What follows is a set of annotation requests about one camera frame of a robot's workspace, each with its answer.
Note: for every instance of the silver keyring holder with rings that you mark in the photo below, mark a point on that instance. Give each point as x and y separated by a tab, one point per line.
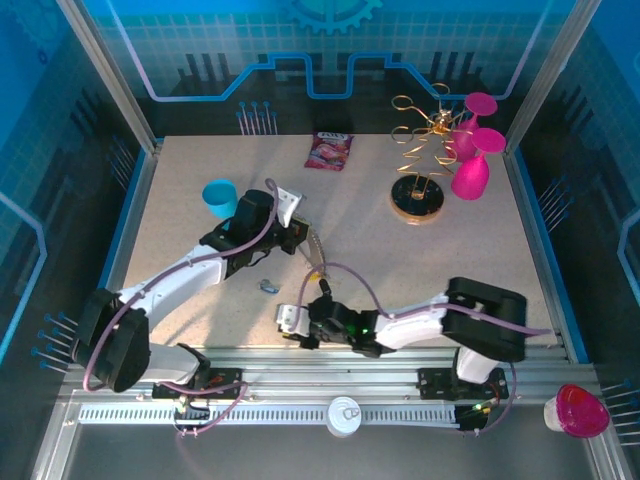
315	250

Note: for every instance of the black key fob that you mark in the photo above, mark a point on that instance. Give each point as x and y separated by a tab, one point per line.
325	286

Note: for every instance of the key with yellow tag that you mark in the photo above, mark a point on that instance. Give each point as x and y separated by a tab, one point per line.
315	274

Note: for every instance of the key with blue tag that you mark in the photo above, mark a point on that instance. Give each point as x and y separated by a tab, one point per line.
268	286

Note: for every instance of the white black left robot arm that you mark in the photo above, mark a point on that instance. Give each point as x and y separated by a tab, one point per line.
170	285

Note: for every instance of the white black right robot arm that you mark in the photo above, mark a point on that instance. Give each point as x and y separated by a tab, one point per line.
415	325

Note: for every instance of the blue plastic wine glass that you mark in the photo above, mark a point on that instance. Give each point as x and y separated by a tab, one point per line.
220	197

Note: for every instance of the pink candy bag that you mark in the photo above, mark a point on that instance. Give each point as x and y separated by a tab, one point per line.
327	152

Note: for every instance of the silver tin can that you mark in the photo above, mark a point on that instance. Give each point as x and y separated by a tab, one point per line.
344	417

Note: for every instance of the pink plastic wine glass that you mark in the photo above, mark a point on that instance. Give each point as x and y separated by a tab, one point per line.
470	180
481	104

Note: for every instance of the white cup with pink lid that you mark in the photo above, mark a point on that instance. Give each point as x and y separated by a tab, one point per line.
580	412

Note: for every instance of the pink goblet left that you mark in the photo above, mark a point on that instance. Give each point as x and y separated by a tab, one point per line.
540	75

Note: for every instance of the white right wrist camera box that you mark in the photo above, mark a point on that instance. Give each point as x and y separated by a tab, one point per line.
290	317

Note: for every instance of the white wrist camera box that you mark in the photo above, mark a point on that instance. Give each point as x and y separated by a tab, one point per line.
289	202
290	317

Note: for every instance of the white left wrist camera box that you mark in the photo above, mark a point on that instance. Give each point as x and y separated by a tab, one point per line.
289	202

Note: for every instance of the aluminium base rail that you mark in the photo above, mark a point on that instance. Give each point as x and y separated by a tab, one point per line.
325	362

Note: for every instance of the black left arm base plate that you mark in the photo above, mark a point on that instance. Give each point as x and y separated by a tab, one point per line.
225	377

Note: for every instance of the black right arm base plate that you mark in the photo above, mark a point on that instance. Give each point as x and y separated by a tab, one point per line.
435	382

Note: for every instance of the aluminium table side rail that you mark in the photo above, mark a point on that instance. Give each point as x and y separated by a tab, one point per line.
530	220
137	200

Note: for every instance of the aluminium frame post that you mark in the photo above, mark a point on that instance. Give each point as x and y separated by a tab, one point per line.
115	85

